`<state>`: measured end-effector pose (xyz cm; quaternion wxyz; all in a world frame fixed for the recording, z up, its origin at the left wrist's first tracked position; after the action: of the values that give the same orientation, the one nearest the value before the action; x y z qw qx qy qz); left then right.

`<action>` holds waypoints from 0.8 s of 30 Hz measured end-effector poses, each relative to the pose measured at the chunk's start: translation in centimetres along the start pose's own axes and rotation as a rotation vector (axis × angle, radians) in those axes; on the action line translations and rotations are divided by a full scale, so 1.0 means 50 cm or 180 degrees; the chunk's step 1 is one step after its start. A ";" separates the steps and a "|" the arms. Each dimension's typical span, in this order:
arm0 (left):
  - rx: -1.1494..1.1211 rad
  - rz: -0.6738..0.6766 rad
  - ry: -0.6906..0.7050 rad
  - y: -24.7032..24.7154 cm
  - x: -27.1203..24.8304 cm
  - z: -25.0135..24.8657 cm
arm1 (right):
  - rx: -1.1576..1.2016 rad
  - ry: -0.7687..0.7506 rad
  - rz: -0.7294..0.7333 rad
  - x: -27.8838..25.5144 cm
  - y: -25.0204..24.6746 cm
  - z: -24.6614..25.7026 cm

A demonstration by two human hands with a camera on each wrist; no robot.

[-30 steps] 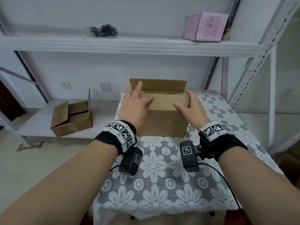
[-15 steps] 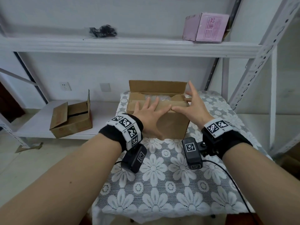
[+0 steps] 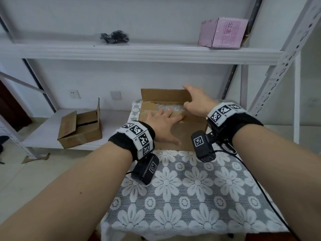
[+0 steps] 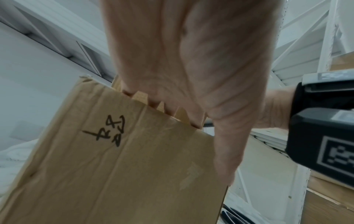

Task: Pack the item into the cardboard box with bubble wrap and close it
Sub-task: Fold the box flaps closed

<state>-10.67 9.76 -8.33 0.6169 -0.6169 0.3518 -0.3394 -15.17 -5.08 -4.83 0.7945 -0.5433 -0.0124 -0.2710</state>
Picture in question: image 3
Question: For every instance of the dark wooden door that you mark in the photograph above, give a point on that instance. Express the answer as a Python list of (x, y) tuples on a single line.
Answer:
[(12, 107)]

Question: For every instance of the pink paper box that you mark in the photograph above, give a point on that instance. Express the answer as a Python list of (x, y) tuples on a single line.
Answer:
[(228, 33)]

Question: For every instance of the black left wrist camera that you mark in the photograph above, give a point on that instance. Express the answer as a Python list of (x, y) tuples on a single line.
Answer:
[(144, 170)]

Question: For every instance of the brown cardboard box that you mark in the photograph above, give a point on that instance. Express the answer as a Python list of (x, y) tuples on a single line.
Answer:
[(190, 135)]

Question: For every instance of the person's right hand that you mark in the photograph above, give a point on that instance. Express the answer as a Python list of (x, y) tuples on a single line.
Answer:
[(200, 102)]

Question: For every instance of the person's left forearm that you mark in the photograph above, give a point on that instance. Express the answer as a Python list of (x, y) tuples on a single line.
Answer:
[(65, 198)]

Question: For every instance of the small worn cardboard carton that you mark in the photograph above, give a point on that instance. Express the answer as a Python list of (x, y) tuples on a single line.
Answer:
[(80, 135)]

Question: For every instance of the large bubble wrap sheet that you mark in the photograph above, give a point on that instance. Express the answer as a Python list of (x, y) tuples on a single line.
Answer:
[(173, 107)]

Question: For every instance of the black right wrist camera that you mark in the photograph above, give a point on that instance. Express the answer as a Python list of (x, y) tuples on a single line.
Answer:
[(203, 148)]

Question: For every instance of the person's left hand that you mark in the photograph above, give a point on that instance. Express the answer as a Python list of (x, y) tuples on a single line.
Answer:
[(164, 129)]

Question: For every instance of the white wall socket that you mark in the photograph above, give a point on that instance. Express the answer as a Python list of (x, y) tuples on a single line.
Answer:
[(74, 94)]

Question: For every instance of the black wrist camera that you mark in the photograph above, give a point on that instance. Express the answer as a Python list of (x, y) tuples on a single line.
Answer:
[(203, 148), (144, 170)]

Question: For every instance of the person's right forearm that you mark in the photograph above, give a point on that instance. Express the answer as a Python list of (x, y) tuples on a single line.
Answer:
[(283, 178)]

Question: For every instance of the black bag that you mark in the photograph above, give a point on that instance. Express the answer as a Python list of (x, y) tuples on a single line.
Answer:
[(3, 145)]

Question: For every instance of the white floral lace tablecloth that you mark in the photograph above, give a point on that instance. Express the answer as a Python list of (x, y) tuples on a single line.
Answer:
[(188, 195)]

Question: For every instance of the blank white wall plate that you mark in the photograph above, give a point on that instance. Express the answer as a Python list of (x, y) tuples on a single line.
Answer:
[(116, 95)]

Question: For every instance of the white metal shelving rack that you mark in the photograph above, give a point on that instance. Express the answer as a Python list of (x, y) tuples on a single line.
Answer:
[(296, 97), (150, 53)]

